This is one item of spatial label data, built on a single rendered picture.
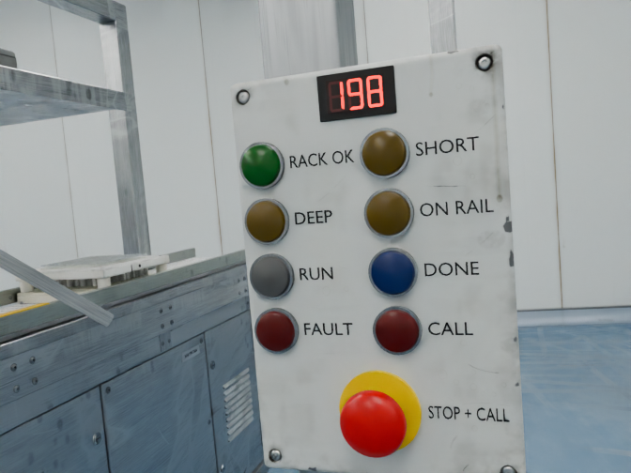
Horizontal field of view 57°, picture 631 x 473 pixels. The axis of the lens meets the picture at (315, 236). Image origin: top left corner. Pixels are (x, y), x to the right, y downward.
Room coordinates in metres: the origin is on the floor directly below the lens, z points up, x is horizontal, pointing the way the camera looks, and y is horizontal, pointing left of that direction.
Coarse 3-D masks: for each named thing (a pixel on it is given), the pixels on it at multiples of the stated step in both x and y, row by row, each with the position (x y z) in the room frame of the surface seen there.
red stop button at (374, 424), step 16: (352, 400) 0.34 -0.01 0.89; (368, 400) 0.33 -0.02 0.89; (384, 400) 0.33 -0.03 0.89; (352, 416) 0.34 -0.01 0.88; (368, 416) 0.33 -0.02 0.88; (384, 416) 0.33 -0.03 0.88; (400, 416) 0.33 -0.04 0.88; (352, 432) 0.33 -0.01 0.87; (368, 432) 0.33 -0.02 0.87; (384, 432) 0.33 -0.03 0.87; (400, 432) 0.33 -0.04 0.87; (352, 448) 0.34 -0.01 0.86; (368, 448) 0.33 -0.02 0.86; (384, 448) 0.33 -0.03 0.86
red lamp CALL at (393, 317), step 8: (392, 312) 0.35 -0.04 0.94; (400, 312) 0.35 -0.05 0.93; (384, 320) 0.35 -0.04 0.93; (392, 320) 0.35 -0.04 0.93; (400, 320) 0.35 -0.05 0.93; (408, 320) 0.35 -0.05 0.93; (376, 328) 0.35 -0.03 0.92; (384, 328) 0.35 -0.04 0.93; (392, 328) 0.35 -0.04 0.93; (400, 328) 0.35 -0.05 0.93; (408, 328) 0.34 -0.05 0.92; (416, 328) 0.34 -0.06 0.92; (384, 336) 0.35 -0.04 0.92; (392, 336) 0.35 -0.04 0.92; (400, 336) 0.35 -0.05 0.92; (408, 336) 0.34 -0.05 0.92; (416, 336) 0.34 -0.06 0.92; (384, 344) 0.35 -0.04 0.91; (392, 344) 0.35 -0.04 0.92; (400, 344) 0.35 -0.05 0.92; (408, 344) 0.35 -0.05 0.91; (400, 352) 0.35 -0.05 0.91
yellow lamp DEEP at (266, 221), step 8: (256, 208) 0.37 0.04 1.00; (264, 208) 0.37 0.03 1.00; (272, 208) 0.37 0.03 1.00; (280, 208) 0.37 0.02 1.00; (248, 216) 0.38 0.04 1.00; (256, 216) 0.37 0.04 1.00; (264, 216) 0.37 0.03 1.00; (272, 216) 0.37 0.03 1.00; (280, 216) 0.37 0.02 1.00; (248, 224) 0.38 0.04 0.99; (256, 224) 0.37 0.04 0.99; (264, 224) 0.37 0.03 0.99; (272, 224) 0.37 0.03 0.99; (280, 224) 0.37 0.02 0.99; (256, 232) 0.37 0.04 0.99; (264, 232) 0.37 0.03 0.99; (272, 232) 0.37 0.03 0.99; (280, 232) 0.37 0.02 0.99; (264, 240) 0.37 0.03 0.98; (272, 240) 0.37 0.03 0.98
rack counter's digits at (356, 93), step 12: (336, 84) 0.36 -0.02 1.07; (348, 84) 0.36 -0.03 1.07; (360, 84) 0.36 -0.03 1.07; (372, 84) 0.35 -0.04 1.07; (336, 96) 0.36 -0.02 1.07; (348, 96) 0.36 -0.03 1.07; (360, 96) 0.36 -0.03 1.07; (372, 96) 0.35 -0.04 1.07; (384, 96) 0.35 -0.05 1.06; (336, 108) 0.36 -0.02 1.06; (348, 108) 0.36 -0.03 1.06; (360, 108) 0.36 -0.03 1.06; (372, 108) 0.35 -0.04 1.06
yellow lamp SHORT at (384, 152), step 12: (384, 132) 0.35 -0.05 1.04; (372, 144) 0.35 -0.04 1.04; (384, 144) 0.35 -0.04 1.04; (396, 144) 0.34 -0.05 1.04; (372, 156) 0.35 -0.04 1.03; (384, 156) 0.35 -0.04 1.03; (396, 156) 0.34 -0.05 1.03; (372, 168) 0.35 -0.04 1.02; (384, 168) 0.35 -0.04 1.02; (396, 168) 0.35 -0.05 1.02
